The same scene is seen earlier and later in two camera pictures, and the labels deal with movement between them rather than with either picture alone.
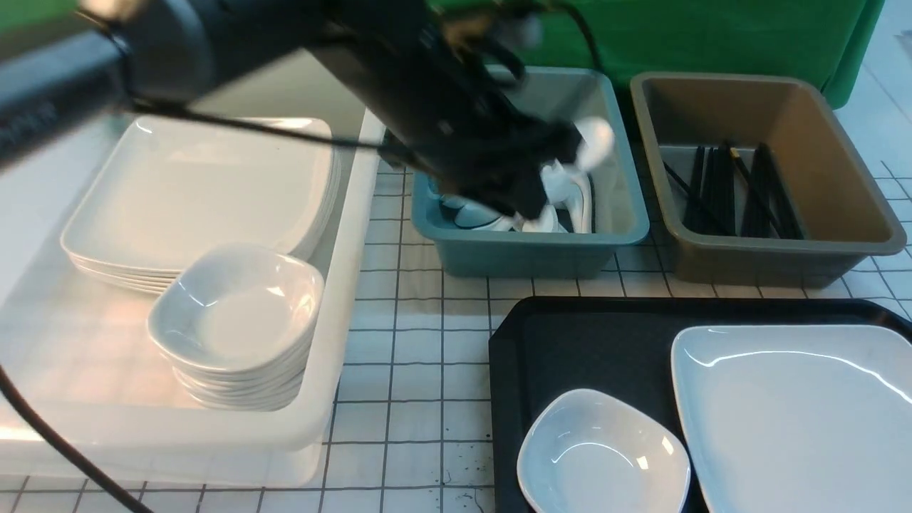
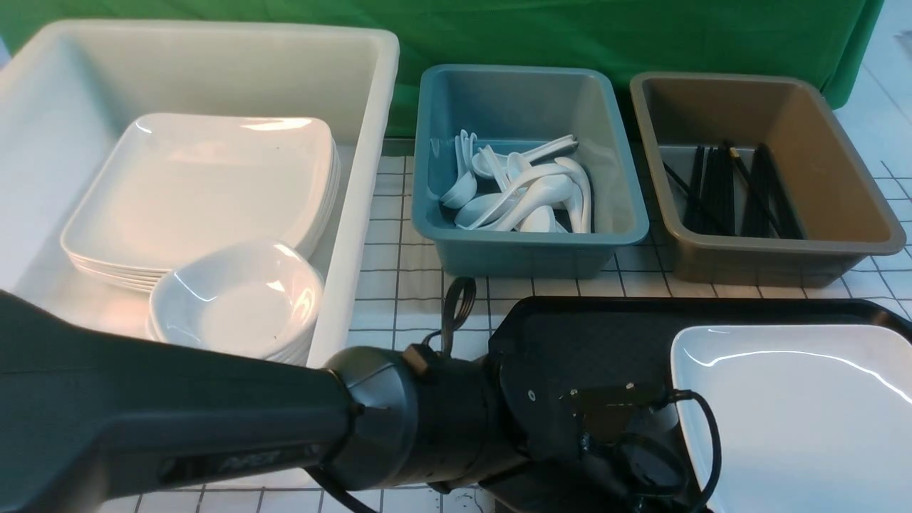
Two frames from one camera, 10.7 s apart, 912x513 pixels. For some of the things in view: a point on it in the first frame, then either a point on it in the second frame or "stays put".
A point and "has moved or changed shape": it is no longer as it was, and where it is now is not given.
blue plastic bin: (470, 249) stays put
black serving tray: (541, 345) stays put
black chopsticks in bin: (723, 199) stays put
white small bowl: (590, 452) has moved or changed shape
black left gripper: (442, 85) to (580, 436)
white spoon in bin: (579, 204) stays put
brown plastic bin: (843, 213) stays put
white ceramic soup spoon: (594, 145) has moved or changed shape
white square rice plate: (798, 418) stays put
